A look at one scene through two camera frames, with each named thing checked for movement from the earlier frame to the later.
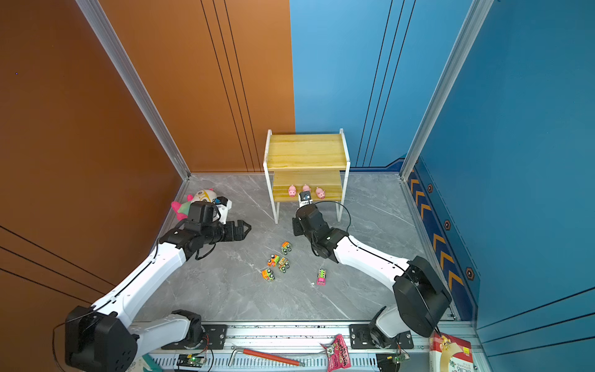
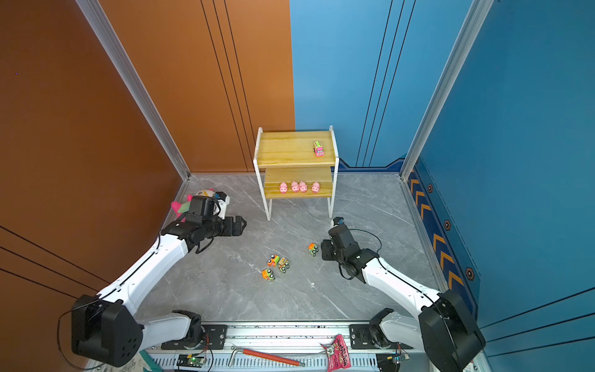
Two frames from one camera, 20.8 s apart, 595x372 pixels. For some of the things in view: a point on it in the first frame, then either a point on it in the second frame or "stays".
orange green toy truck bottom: (267, 274) stays
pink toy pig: (292, 191) -> (283, 187)
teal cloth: (153, 366) stays
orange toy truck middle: (273, 260) stays
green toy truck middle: (283, 264) stays
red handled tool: (264, 356) stays
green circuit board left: (190, 360) stays
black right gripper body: (299, 228) -> (329, 252)
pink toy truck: (321, 277) -> (318, 149)
